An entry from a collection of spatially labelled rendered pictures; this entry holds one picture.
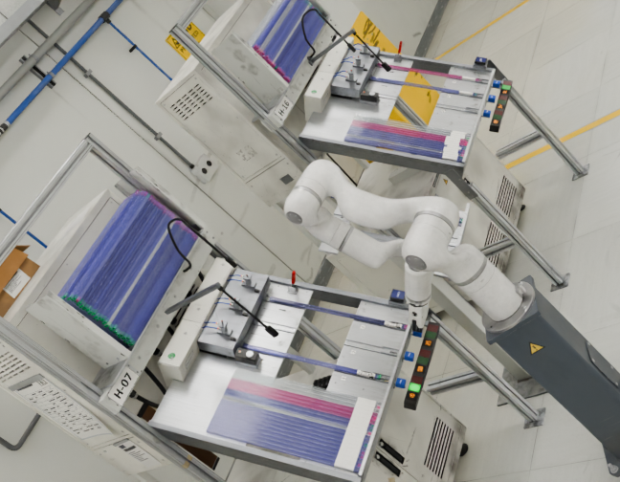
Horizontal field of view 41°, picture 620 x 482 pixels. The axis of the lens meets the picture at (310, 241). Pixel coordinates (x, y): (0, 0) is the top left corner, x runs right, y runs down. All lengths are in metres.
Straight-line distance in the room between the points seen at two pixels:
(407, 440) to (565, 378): 0.76
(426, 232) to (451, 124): 1.36
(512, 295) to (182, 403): 1.11
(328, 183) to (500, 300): 0.62
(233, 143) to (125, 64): 1.59
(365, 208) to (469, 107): 1.42
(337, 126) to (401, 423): 1.30
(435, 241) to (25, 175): 2.71
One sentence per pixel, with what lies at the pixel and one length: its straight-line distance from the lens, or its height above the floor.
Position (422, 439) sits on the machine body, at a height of 0.27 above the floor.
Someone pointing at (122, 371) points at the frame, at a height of 1.37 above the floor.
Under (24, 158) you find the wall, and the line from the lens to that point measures 4.61.
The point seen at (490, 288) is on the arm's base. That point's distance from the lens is 2.50.
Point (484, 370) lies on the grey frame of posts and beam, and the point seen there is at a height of 0.33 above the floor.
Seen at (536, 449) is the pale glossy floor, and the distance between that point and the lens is 3.29.
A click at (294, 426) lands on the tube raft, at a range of 2.69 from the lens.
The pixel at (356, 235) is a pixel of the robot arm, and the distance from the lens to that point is 2.63.
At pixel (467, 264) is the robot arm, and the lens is 2.45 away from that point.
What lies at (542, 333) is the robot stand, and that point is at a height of 0.62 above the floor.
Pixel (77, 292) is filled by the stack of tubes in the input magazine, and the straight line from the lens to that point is 2.69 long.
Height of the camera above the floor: 2.12
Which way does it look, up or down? 20 degrees down
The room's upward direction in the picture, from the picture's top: 48 degrees counter-clockwise
